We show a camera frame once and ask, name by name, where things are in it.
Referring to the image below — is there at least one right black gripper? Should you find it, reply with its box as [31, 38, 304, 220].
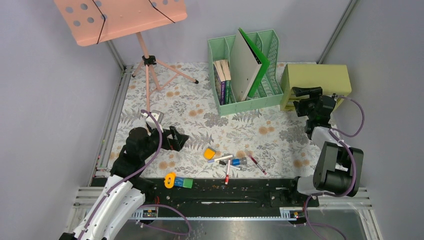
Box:
[292, 86, 323, 120]

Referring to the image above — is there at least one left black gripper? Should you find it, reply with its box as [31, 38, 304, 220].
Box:
[141, 123, 189, 160]

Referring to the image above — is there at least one olive green drawer box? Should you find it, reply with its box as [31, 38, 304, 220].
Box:
[279, 63, 352, 111]

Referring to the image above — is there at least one yellow blue green toy block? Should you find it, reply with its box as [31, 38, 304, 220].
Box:
[164, 172, 194, 189]

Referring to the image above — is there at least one green file organizer rack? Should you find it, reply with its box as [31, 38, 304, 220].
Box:
[207, 29, 283, 116]

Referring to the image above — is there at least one purple paperback book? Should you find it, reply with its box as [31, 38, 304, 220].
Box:
[213, 60, 226, 106]

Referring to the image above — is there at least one treehouse paperback book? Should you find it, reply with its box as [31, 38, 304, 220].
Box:
[220, 59, 231, 105]

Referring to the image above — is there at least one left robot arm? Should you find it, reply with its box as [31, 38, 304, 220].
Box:
[60, 126, 190, 240]

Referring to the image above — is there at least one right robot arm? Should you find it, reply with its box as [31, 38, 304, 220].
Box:
[286, 87, 364, 206]

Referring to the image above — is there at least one yellow grey eraser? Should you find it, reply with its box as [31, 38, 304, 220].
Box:
[203, 147, 217, 160]

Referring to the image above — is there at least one black white marker pen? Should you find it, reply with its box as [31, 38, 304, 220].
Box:
[218, 160, 243, 171]

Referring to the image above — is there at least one red white marker pen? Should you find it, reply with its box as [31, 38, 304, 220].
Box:
[224, 159, 231, 185]

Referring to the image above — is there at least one blue grey glue stick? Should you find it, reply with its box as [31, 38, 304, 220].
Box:
[231, 157, 247, 166]

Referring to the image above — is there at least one pink music stand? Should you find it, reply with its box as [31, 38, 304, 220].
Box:
[54, 0, 198, 108]

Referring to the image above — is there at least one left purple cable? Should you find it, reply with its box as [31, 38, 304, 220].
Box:
[76, 109, 194, 240]

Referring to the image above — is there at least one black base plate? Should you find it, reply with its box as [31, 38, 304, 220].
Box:
[134, 178, 307, 218]

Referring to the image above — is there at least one aluminium frame rail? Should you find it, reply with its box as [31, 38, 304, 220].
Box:
[64, 64, 134, 233]

